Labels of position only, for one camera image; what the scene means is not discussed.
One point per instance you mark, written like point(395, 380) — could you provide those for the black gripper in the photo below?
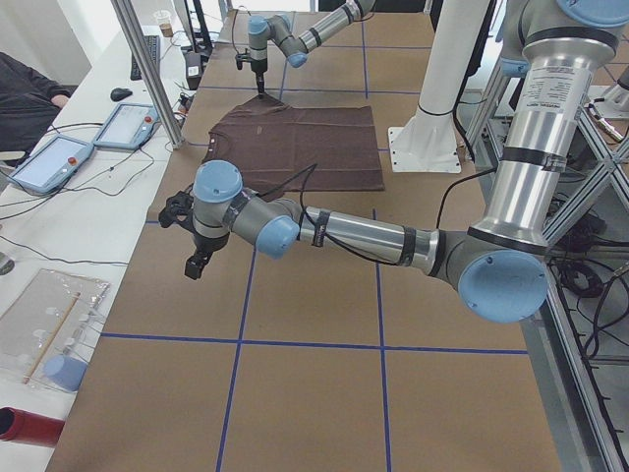
point(205, 244)
point(257, 65)

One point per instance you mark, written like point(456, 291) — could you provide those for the brown t-shirt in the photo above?
point(270, 141)

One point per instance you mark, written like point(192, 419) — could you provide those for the black power box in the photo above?
point(193, 71)

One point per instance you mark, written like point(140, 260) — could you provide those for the drink cup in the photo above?
point(164, 21)

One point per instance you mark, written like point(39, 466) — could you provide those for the far blue teach pendant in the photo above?
point(128, 127)

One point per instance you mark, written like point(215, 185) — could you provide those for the blue teach pendant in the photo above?
point(128, 127)
point(50, 168)

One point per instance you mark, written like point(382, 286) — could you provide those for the black computer mouse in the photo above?
point(118, 94)

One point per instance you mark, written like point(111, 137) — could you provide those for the wooden stick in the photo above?
point(49, 340)

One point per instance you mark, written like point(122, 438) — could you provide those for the blue plastic cup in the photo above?
point(65, 371)

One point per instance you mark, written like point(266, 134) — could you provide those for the near blue teach pendant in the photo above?
point(50, 168)

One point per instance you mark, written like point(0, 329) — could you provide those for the clear plastic tray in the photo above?
point(29, 320)

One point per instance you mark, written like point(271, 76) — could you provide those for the seated person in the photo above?
point(30, 102)

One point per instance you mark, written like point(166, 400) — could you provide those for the red cylinder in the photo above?
point(20, 426)

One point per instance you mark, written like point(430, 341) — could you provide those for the aluminium frame post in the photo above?
point(133, 32)

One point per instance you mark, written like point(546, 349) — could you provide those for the aluminium frame rack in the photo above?
point(579, 340)

